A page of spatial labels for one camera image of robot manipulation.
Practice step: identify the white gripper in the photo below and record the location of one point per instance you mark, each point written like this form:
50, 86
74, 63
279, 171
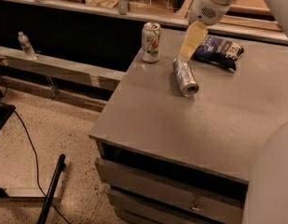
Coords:
203, 10

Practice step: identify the silver blue redbull can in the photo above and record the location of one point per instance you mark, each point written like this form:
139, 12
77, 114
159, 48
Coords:
187, 84

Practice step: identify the white green 7up can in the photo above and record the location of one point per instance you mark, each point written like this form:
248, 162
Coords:
150, 42

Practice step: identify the dark blue chip bag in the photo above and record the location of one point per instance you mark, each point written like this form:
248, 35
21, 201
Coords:
219, 51

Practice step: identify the clear plastic water bottle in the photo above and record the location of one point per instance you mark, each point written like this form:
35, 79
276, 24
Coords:
26, 45

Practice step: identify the black pole on floor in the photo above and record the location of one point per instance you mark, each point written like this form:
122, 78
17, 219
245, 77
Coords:
51, 190

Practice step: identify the grey metal ledge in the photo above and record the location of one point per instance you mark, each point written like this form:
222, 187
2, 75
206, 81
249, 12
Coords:
81, 73

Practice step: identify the black device at left edge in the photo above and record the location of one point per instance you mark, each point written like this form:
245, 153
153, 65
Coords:
5, 111

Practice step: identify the grey drawer with handle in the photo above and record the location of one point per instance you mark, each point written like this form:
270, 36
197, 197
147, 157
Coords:
161, 189

